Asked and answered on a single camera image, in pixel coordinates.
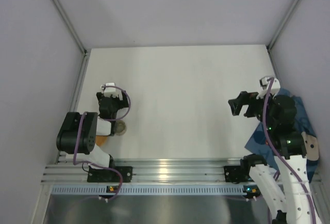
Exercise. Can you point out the aluminium rail frame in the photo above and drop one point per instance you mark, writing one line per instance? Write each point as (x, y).
(150, 171)

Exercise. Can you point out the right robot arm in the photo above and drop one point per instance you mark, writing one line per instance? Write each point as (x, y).
(291, 202)

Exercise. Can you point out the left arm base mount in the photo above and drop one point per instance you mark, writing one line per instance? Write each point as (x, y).
(106, 176)

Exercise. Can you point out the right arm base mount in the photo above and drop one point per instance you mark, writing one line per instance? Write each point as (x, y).
(236, 174)

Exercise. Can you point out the round woven bamboo plate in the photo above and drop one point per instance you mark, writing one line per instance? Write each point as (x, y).
(101, 140)

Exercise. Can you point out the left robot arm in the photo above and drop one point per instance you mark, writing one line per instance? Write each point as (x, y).
(79, 133)

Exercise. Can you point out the small woven cup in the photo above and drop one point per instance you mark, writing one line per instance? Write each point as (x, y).
(120, 128)

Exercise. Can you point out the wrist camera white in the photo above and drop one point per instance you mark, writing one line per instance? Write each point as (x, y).
(109, 90)
(271, 83)

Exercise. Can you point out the slotted cable duct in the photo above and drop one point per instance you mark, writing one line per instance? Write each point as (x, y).
(156, 190)

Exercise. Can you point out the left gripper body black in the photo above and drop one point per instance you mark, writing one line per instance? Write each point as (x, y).
(109, 105)

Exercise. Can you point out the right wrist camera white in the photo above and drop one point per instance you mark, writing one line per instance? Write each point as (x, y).
(271, 83)

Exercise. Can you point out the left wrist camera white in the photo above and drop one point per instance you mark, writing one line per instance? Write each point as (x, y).
(109, 90)

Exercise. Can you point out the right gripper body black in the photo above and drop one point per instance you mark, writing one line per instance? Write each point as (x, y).
(249, 104)

